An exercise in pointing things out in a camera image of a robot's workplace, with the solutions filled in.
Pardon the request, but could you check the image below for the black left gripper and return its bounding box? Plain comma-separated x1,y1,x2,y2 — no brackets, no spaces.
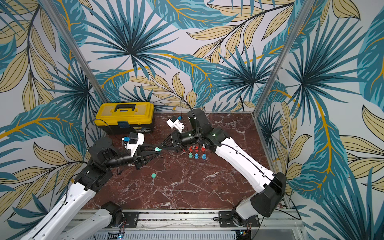
104,142,162,171

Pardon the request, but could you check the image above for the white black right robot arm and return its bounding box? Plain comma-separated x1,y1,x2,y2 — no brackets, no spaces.
159,109,287,227

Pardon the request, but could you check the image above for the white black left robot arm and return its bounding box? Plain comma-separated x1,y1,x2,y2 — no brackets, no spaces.
23,138,161,240

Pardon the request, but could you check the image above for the yellow black toolbox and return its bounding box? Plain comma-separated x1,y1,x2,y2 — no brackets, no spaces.
95,102,155,135

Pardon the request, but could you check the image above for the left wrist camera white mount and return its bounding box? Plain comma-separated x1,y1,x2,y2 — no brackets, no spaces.
122,133,145,157

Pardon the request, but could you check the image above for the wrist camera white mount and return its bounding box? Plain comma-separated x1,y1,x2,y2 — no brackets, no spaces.
122,133,145,157
167,116,185,133

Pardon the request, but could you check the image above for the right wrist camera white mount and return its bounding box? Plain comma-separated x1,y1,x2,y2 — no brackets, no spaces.
167,116,185,133

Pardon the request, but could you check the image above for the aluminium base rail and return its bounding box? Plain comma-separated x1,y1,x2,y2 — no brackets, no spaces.
86,209,309,240

